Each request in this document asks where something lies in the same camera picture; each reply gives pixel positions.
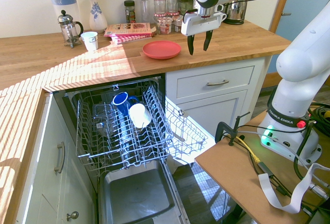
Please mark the white ceramic mug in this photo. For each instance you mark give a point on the white ceramic mug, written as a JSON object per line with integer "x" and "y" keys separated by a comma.
{"x": 139, "y": 115}

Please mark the white label tag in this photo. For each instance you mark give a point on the white label tag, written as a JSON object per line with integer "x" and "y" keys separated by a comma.
{"x": 99, "y": 125}

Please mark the water jug with blue lid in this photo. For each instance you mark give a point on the water jug with blue lid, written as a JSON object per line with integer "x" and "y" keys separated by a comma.
{"x": 65, "y": 4}

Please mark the white paper cup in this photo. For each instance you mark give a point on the white paper cup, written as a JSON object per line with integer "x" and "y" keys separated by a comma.
{"x": 90, "y": 40}

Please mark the pink round plate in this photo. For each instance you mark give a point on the pink round plate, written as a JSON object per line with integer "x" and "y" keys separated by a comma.
{"x": 162, "y": 49}

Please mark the red emergency stop knob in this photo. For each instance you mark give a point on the red emergency stop knob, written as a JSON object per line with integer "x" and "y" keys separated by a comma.
{"x": 300, "y": 124}

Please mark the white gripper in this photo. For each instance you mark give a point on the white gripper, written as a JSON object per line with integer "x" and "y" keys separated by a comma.
{"x": 198, "y": 25}

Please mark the glass French press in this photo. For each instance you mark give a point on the glass French press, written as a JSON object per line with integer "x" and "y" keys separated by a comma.
{"x": 69, "y": 29}

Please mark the white vase blue flowers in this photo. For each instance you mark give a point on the white vase blue flowers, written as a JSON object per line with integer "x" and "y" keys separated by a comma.
{"x": 97, "y": 15}

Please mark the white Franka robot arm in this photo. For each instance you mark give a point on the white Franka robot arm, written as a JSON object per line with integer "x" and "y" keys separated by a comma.
{"x": 296, "y": 64}

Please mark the white stacked teacups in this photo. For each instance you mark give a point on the white stacked teacups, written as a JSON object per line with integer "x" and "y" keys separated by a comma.
{"x": 220, "y": 16}

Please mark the spice jar dark lid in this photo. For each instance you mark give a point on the spice jar dark lid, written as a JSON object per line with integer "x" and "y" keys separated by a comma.
{"x": 129, "y": 12}

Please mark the red checkered book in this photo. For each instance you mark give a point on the red checkered book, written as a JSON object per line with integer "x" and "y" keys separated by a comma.
{"x": 130, "y": 38}

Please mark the black table clamp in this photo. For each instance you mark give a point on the black table clamp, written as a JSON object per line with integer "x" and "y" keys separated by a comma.
{"x": 221, "y": 128}

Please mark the steel dishwasher door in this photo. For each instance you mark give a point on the steel dishwasher door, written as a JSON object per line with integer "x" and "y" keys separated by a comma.
{"x": 136, "y": 195}

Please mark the clear plastic container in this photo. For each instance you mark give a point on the clear plastic container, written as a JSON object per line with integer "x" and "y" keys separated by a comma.
{"x": 101, "y": 111}

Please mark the clear bottle green lid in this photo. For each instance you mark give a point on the clear bottle green lid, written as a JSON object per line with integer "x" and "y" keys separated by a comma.
{"x": 145, "y": 8}

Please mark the stainless steel kettle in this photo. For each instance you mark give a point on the stainless steel kettle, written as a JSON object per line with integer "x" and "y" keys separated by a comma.
{"x": 237, "y": 9}

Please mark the white cabinet drawer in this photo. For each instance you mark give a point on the white cabinet drawer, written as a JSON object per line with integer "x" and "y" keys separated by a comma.
{"x": 190, "y": 83}

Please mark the round metal cabinet knob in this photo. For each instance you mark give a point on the round metal cabinet knob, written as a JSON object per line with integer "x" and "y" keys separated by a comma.
{"x": 73, "y": 215}

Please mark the blue enamel mug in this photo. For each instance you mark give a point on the blue enamel mug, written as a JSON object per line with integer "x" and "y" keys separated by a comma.
{"x": 121, "y": 100}

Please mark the glass jar checkered lid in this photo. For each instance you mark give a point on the glass jar checkered lid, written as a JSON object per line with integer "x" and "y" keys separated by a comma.
{"x": 159, "y": 17}
{"x": 172, "y": 3}
{"x": 159, "y": 4}

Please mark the small yogurt jar red label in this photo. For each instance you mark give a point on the small yogurt jar red label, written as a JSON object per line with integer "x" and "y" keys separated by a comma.
{"x": 177, "y": 24}
{"x": 165, "y": 26}

